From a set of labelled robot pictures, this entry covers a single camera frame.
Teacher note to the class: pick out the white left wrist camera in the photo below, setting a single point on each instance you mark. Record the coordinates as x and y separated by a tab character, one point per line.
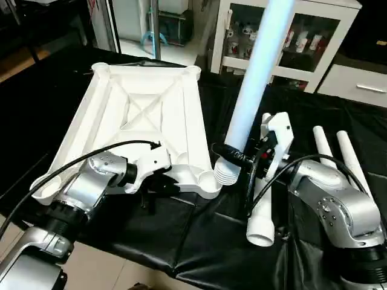
150	166

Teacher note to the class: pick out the white drawer unit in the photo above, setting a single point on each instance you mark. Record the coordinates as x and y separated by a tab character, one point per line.
363	84

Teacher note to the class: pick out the black case with yellow label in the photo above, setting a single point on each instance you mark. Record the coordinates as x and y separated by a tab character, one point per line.
372	30

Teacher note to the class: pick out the turquoise plastic stand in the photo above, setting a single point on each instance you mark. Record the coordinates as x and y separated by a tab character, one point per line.
154	41

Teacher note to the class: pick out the white glass door cabinet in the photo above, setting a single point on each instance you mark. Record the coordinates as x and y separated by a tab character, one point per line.
314	42

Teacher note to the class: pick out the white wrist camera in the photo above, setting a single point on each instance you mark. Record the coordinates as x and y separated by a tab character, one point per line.
279	136
150	166

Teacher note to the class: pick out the white plastic table leg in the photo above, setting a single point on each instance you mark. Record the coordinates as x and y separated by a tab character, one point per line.
354	160
263	223
323	148
257	78

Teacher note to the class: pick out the white plastic table top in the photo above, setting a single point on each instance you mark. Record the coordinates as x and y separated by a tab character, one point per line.
145	115

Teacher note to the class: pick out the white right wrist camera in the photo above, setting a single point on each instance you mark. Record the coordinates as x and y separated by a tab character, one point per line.
279	136

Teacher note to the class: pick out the black table mat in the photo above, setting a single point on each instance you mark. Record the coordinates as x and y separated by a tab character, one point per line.
199	235

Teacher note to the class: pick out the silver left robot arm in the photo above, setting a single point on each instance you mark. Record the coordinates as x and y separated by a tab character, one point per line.
84	187

